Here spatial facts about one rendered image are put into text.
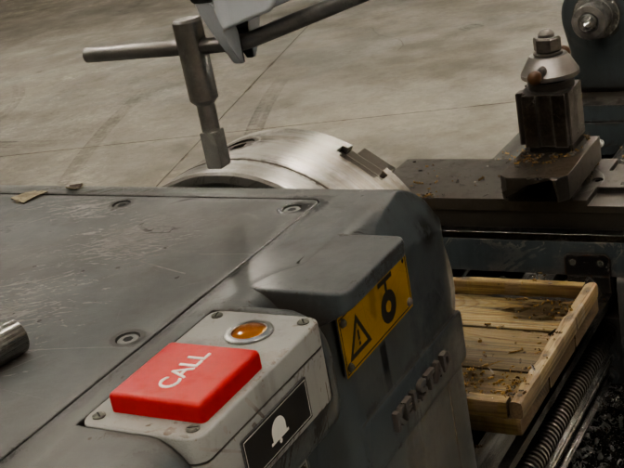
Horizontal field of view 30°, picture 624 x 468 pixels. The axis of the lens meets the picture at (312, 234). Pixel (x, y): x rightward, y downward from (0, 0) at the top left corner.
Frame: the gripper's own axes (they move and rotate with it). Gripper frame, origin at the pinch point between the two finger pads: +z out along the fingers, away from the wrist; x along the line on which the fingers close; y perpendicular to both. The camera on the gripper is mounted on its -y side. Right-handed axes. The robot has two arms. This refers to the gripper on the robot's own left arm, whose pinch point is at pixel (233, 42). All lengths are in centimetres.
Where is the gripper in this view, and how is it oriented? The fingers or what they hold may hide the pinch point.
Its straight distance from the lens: 85.4
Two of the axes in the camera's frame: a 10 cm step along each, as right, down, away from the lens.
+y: 8.8, 0.2, -4.8
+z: 1.7, 9.2, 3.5
